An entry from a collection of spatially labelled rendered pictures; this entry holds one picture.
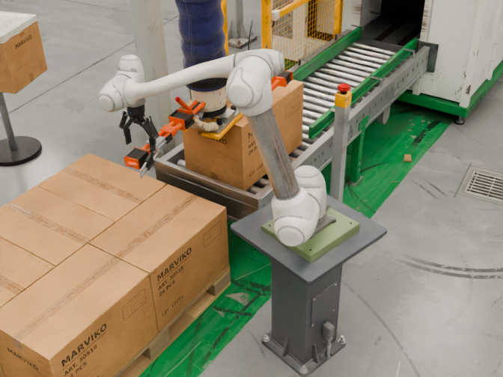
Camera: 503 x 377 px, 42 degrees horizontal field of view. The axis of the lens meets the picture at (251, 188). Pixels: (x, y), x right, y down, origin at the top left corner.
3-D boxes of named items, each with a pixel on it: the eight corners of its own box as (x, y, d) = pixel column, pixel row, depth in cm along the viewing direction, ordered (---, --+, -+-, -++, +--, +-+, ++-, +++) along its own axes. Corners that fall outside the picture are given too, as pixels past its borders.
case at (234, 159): (246, 125, 405) (245, 66, 382) (302, 143, 386) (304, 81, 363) (185, 170, 365) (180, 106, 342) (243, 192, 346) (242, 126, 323)
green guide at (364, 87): (412, 48, 497) (414, 37, 492) (425, 51, 492) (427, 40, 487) (308, 138, 389) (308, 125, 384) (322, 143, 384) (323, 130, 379)
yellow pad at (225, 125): (234, 103, 341) (233, 95, 338) (251, 107, 337) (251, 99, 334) (200, 136, 318) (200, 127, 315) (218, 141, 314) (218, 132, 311)
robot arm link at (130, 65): (126, 84, 275) (113, 98, 265) (122, 49, 266) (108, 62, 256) (150, 87, 273) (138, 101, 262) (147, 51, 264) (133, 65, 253)
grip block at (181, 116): (178, 118, 313) (177, 108, 309) (195, 122, 309) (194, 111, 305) (168, 126, 307) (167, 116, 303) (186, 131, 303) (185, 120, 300)
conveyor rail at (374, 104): (421, 69, 502) (424, 45, 491) (427, 69, 499) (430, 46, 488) (254, 224, 346) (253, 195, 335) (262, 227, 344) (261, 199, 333)
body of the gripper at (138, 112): (148, 102, 274) (150, 121, 279) (132, 97, 277) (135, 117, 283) (137, 109, 269) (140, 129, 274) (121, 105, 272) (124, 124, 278)
